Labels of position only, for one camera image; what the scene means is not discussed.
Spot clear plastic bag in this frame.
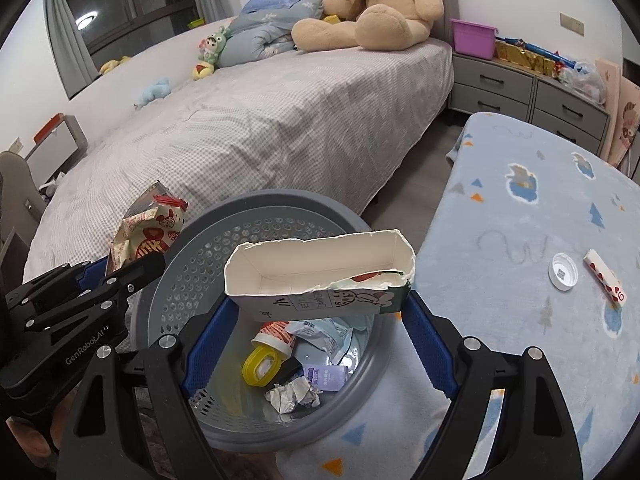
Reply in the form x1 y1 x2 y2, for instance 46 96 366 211
559 60 608 106

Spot pink cartoon board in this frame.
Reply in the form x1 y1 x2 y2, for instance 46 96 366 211
595 58 640 168

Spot small black item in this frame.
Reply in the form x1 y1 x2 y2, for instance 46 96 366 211
277 357 306 386

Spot yellow plush toy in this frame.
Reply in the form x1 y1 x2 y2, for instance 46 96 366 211
99 56 132 76

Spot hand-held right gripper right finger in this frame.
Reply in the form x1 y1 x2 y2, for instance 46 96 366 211
400 290 586 480

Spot red white carton scrap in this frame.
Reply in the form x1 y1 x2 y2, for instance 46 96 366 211
582 249 627 308

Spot person's left hand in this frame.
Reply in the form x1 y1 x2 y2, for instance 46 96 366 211
7 417 56 466

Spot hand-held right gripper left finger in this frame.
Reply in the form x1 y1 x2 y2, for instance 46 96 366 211
55 295 241 480

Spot red white snack packet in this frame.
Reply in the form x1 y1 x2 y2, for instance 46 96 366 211
107 180 190 278

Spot purple plastic box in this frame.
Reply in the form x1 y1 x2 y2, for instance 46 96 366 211
450 18 497 59

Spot beige wall outlet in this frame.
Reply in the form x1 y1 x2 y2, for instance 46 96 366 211
559 11 586 37

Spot light blue plush toy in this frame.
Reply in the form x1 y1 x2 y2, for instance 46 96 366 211
134 77 172 108

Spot grey checkered bed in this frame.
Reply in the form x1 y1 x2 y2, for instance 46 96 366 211
22 0 460 321

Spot green hooded plush doll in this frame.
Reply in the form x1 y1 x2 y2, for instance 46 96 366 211
197 25 232 68

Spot small purple white carton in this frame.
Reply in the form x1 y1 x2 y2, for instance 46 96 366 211
300 364 348 392

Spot torn white paper carton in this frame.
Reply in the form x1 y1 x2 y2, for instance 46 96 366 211
223 229 417 322

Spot white paper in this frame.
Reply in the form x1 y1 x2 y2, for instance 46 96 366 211
265 377 321 415

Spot grey perforated plastic basket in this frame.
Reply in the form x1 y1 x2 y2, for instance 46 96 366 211
125 189 416 453

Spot large beige teddy bear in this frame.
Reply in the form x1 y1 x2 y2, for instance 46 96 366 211
291 0 445 52

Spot light blue plastic packet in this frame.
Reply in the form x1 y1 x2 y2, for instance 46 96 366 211
290 317 371 366

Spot grey drawer cabinet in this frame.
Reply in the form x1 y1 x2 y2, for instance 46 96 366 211
448 52 538 121
530 77 612 153

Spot grey white side cabinet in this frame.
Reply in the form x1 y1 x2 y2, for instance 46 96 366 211
25 114 88 183

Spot grey chair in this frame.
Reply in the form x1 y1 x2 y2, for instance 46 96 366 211
0 150 48 261

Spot white bottle cap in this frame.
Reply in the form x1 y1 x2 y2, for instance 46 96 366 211
548 252 579 291

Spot folded light blue quilt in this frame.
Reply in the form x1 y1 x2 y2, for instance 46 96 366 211
215 0 333 68

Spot light blue printed blanket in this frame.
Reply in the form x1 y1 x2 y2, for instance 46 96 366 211
280 112 640 480

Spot yellow plastic lid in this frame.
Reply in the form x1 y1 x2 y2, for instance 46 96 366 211
242 346 281 387

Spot red patterned paper cup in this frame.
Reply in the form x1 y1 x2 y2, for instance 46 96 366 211
250 321 297 361

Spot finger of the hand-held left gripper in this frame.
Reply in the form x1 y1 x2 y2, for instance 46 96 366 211
5 259 110 307
22 252 166 333

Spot gold gift box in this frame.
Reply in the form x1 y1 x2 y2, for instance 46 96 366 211
495 41 558 78

